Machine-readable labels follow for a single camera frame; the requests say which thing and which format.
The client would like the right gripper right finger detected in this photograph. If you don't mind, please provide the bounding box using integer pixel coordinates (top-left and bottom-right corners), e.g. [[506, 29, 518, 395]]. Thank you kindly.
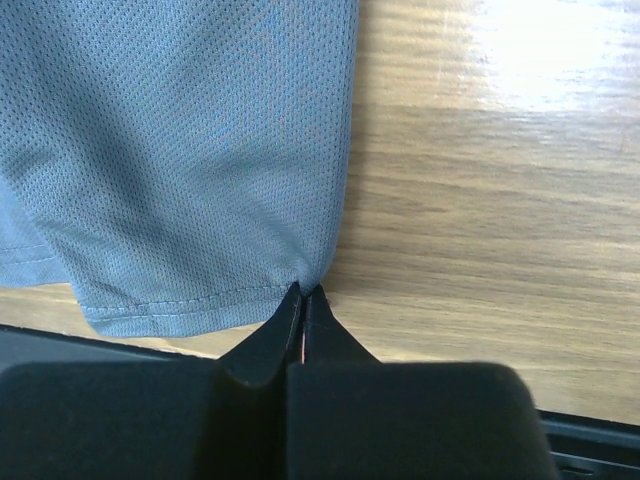
[[287, 289, 558, 479]]

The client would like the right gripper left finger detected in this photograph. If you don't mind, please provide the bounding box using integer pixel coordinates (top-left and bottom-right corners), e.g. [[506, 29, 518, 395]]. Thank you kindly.
[[1, 286, 303, 479]]

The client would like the dark grey t-shirt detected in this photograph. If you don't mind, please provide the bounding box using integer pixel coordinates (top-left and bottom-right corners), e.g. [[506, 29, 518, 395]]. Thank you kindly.
[[1, 1, 359, 337]]

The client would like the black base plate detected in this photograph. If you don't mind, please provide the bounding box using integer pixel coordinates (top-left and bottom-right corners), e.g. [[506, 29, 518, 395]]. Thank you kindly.
[[1, 325, 639, 479]]

